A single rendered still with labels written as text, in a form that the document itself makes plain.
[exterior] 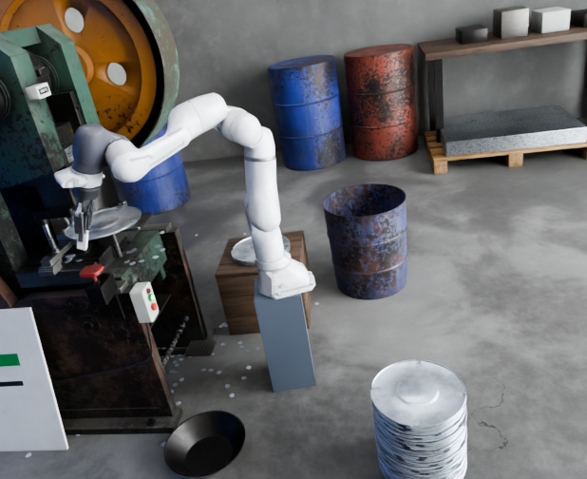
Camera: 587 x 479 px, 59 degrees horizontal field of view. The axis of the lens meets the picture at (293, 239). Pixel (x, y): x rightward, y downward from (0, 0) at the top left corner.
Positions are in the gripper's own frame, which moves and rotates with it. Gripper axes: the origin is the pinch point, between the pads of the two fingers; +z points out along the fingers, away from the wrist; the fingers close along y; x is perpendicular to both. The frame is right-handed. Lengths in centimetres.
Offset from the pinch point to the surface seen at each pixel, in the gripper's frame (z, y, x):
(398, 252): 19, 82, -125
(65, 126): -20.2, 37.7, 22.8
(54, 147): -19.4, 20.3, 18.7
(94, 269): 9.5, -1.3, -5.0
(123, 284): 19.6, 7.4, -12.5
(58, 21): -48, 73, 42
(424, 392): 9, -23, -116
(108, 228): 10.8, 26.9, 0.4
